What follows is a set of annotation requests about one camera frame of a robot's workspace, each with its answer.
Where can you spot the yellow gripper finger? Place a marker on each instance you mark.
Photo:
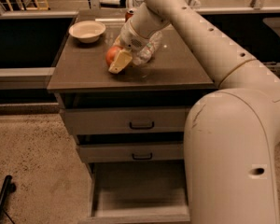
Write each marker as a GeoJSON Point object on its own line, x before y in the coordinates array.
{"type": "Point", "coordinates": [122, 59]}

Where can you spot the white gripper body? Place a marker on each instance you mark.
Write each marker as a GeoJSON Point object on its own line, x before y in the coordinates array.
{"type": "Point", "coordinates": [130, 39]}

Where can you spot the red apple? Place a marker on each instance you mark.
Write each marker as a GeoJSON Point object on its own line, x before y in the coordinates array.
{"type": "Point", "coordinates": [111, 54]}

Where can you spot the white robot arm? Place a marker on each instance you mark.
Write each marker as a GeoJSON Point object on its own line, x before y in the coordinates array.
{"type": "Point", "coordinates": [230, 134]}

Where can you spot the grey top drawer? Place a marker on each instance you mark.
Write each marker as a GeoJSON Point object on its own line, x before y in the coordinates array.
{"type": "Point", "coordinates": [124, 120]}

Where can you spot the grey drawer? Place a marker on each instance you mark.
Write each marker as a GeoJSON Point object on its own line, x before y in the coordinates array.
{"type": "Point", "coordinates": [139, 192]}
{"type": "Point", "coordinates": [124, 120]}
{"type": "Point", "coordinates": [131, 152]}

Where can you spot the grey drawer cabinet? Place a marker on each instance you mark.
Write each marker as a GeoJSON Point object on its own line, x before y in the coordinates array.
{"type": "Point", "coordinates": [172, 78]}

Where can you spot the grey middle drawer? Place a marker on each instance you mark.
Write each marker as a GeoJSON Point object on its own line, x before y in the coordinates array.
{"type": "Point", "coordinates": [131, 152]}

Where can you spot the grey bottom drawer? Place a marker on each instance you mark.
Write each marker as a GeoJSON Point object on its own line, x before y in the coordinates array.
{"type": "Point", "coordinates": [139, 192]}

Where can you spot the clear plastic water bottle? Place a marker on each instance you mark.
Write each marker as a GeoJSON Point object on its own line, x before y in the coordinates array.
{"type": "Point", "coordinates": [147, 52]}

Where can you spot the red cola can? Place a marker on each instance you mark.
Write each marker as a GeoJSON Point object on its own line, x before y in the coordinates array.
{"type": "Point", "coordinates": [129, 13]}

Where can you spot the white paper bowl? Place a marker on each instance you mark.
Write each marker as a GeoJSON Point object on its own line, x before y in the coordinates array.
{"type": "Point", "coordinates": [87, 31]}

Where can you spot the black stand leg left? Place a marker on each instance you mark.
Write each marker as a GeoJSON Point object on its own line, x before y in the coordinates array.
{"type": "Point", "coordinates": [8, 187]}

